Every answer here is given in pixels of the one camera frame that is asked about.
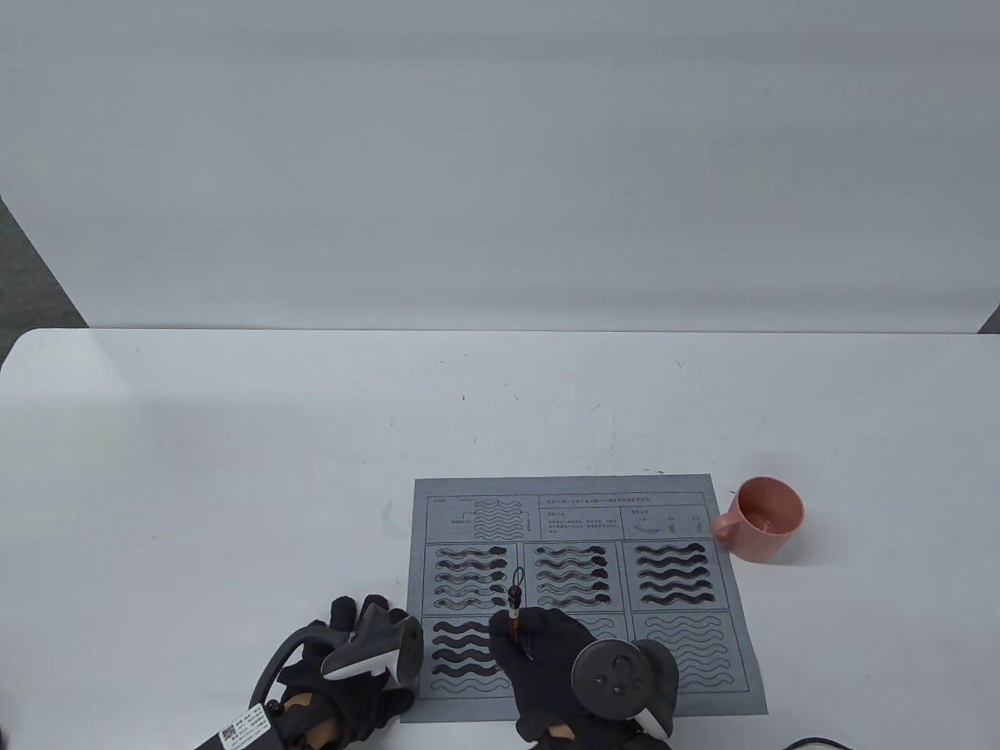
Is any person's left hand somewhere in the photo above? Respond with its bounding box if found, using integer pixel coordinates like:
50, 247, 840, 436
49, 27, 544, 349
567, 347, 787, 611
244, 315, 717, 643
277, 595, 415, 750

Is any person's right hand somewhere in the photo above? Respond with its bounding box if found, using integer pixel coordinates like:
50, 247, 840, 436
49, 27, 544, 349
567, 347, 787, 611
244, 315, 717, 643
488, 605, 673, 750

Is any grey water writing practice cloth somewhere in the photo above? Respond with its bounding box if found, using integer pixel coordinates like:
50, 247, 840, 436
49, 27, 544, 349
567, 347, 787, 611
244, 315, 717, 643
400, 475, 768, 724

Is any person's left forearm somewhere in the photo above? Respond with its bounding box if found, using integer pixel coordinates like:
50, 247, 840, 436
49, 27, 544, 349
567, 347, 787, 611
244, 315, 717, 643
281, 695, 338, 750

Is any grey and white right controller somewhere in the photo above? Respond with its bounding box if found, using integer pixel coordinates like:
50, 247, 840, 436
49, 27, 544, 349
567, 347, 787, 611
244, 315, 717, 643
572, 639, 679, 739

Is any grey and white controller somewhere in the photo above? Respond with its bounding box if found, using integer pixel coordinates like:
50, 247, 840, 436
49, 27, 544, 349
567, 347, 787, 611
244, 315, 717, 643
248, 605, 424, 704
572, 639, 679, 739

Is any grey and white left controller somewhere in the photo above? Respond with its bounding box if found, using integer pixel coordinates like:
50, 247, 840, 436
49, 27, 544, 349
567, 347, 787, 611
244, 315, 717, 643
248, 605, 424, 704

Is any pink mug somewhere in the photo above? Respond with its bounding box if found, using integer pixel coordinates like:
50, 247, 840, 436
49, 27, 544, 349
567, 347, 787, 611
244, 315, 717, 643
711, 477, 805, 563

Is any white backdrop panel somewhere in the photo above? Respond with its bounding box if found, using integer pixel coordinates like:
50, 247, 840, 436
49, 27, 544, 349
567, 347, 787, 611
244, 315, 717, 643
0, 0, 1000, 335

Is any dark bead bracelet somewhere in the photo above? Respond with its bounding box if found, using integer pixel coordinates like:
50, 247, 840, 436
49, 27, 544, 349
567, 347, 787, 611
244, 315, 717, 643
264, 700, 313, 750

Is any black labelled left wrist camera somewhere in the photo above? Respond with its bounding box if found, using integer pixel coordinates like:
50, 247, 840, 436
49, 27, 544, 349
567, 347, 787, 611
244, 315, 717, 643
191, 699, 282, 750

